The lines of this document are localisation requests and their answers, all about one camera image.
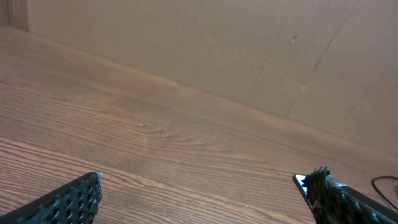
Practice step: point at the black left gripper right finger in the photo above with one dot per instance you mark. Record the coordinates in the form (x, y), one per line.
(339, 202)

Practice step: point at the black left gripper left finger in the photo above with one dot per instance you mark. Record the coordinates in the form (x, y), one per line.
(76, 202)

